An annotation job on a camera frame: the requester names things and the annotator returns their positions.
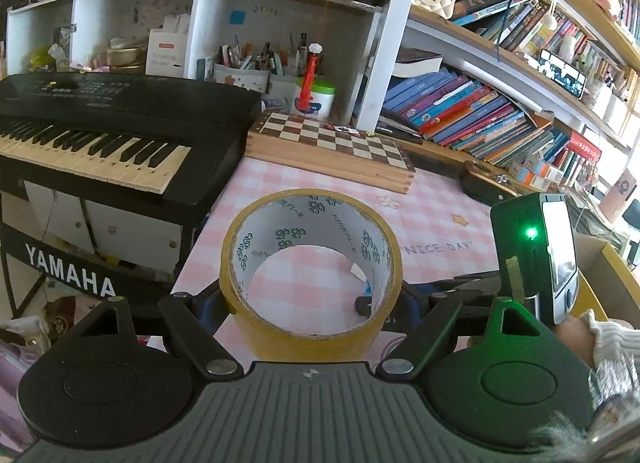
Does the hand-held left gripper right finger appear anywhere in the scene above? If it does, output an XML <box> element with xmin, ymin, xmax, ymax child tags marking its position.
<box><xmin>375</xmin><ymin>285</ymin><xmax>543</xmax><ymax>378</ymax></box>

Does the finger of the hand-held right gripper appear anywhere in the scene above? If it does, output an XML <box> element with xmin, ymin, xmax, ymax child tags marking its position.
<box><xmin>430</xmin><ymin>273</ymin><xmax>503</xmax><ymax>316</ymax></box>

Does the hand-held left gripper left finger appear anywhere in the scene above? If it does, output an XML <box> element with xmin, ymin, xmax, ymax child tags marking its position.
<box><xmin>75</xmin><ymin>288</ymin><xmax>238</xmax><ymax>378</ymax></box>

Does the yellow cardboard box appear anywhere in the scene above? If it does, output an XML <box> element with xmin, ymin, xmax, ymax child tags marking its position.
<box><xmin>570</xmin><ymin>233</ymin><xmax>640</xmax><ymax>326</ymax></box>

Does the yellow tape roll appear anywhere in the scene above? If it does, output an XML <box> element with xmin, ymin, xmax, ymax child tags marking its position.
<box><xmin>220</xmin><ymin>189</ymin><xmax>403</xmax><ymax>363</ymax></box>

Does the person's right forearm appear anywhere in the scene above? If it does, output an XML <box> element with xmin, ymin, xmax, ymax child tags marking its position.
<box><xmin>580</xmin><ymin>308</ymin><xmax>640</xmax><ymax>424</ymax></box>

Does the person's right hand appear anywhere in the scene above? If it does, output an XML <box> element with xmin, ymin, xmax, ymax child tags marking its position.
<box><xmin>552</xmin><ymin>315</ymin><xmax>598</xmax><ymax>368</ymax></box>

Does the orange and white box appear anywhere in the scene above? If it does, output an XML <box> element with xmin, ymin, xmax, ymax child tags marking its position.
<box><xmin>522</xmin><ymin>155</ymin><xmax>567</xmax><ymax>186</ymax></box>
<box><xmin>509</xmin><ymin>167</ymin><xmax>546</xmax><ymax>190</ymax></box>

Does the black wooden case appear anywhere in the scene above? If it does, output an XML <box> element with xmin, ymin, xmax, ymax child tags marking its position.
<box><xmin>460</xmin><ymin>160</ymin><xmax>519</xmax><ymax>204</ymax></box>

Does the red boxed book set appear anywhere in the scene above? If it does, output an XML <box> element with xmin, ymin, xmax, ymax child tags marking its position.
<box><xmin>554</xmin><ymin>130</ymin><xmax>602</xmax><ymax>186</ymax></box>

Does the white drawer cabinet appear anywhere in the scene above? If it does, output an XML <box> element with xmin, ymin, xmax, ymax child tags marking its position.
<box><xmin>22</xmin><ymin>180</ymin><xmax>183</xmax><ymax>271</ymax></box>

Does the black keyboard stand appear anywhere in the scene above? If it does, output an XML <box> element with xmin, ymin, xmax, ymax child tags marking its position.
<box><xmin>0</xmin><ymin>183</ymin><xmax>201</xmax><ymax>329</ymax></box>

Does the long row of colourful books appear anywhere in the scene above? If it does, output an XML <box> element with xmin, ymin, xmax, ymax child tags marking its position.
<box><xmin>380</xmin><ymin>68</ymin><xmax>556</xmax><ymax>166</ymax></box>

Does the wooden chessboard box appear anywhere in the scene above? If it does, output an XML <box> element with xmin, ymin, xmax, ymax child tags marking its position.
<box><xmin>247</xmin><ymin>110</ymin><xmax>416</xmax><ymax>194</ymax></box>

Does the person's fuzzy grey clothing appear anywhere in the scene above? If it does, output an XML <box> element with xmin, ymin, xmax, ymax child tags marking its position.
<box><xmin>527</xmin><ymin>390</ymin><xmax>640</xmax><ymax>463</ymax></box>

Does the thick black book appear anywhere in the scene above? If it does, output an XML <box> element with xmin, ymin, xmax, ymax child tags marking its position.
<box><xmin>394</xmin><ymin>49</ymin><xmax>444</xmax><ymax>80</ymax></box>

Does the white jar with green lid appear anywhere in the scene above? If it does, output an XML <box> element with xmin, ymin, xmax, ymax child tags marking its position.
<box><xmin>295</xmin><ymin>83</ymin><xmax>337</xmax><ymax>120</ymax></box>

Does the black electronic keyboard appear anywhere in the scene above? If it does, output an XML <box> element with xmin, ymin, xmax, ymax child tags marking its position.
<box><xmin>0</xmin><ymin>73</ymin><xmax>263</xmax><ymax>208</ymax></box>

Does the white pen holder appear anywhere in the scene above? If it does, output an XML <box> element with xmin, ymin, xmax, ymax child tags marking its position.
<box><xmin>212</xmin><ymin>60</ymin><xmax>272</xmax><ymax>94</ymax></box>

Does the short row of dark books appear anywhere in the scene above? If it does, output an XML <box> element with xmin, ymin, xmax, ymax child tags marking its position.
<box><xmin>450</xmin><ymin>0</ymin><xmax>626</xmax><ymax>94</ymax></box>

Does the red pen with white cap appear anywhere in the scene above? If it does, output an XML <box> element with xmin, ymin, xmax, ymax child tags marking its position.
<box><xmin>297</xmin><ymin>43</ymin><xmax>324</xmax><ymax>116</ymax></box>

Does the white bookshelf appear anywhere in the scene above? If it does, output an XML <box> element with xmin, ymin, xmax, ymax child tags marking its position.
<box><xmin>356</xmin><ymin>0</ymin><xmax>640</xmax><ymax>154</ymax></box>

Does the white tissue box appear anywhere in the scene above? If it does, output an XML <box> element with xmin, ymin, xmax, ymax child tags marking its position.
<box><xmin>146</xmin><ymin>29</ymin><xmax>189</xmax><ymax>78</ymax></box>

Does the bunch of pens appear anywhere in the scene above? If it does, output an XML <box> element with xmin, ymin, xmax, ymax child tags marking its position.
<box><xmin>217</xmin><ymin>33</ymin><xmax>312</xmax><ymax>74</ymax></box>

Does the gold bowl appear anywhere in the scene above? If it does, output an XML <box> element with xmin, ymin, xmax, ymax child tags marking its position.
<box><xmin>106</xmin><ymin>45</ymin><xmax>147</xmax><ymax>70</ymax></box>

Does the white cubby shelf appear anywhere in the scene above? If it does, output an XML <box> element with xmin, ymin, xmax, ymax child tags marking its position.
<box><xmin>5</xmin><ymin>0</ymin><xmax>386</xmax><ymax>130</ymax></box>

